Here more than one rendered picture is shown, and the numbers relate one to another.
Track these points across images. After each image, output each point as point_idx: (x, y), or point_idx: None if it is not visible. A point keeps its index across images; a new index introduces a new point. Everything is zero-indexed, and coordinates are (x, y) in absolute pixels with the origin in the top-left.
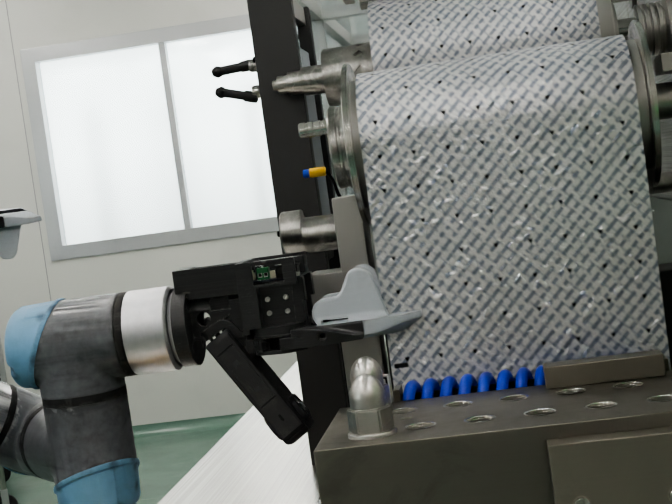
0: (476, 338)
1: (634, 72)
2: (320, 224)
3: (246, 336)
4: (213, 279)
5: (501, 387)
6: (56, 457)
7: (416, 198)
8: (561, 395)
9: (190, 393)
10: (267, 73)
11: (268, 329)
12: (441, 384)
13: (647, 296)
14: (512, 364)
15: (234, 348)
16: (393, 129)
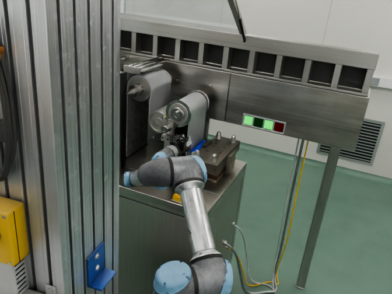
0: (192, 142)
1: None
2: (170, 127)
3: (181, 150)
4: (179, 142)
5: (199, 149)
6: None
7: (192, 123)
8: (211, 149)
9: None
10: (122, 90)
11: (185, 149)
12: (194, 150)
13: (203, 131)
14: (194, 144)
15: (181, 153)
16: (192, 112)
